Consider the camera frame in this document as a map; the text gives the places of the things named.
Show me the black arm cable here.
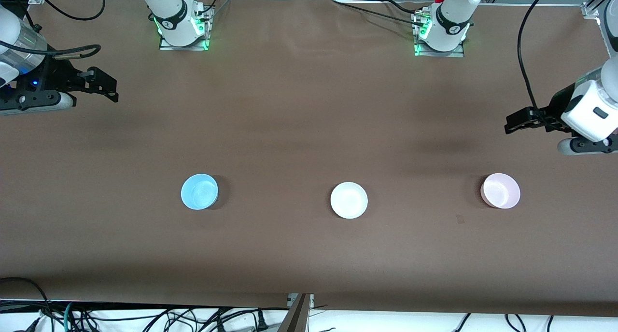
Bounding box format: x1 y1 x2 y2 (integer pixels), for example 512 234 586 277
517 0 574 111
0 0 106 61

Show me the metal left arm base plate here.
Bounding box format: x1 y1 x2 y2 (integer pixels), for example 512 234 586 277
413 9 465 58

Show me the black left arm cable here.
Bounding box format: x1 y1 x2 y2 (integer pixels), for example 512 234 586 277
517 0 574 111

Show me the black base cable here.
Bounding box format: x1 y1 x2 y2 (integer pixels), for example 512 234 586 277
333 0 426 28

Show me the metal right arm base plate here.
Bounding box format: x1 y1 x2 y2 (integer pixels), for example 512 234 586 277
158 5 211 52

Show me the white bowl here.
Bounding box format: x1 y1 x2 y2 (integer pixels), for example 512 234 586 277
330 181 368 220

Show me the pink bowl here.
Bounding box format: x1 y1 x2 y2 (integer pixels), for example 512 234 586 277
480 173 521 209

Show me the blue bowl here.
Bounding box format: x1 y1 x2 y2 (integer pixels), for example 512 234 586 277
181 173 219 210

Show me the aluminium frame post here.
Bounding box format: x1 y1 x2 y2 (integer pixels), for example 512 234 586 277
278 293 315 332

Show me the brown table cover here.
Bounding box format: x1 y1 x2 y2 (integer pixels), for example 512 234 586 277
0 0 618 318

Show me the long black floor cable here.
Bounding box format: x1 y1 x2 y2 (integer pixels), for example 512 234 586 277
72 305 290 319

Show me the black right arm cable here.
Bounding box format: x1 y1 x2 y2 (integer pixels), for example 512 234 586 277
0 0 106 61

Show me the black looped floor cable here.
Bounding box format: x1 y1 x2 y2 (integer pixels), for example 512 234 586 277
0 277 55 332

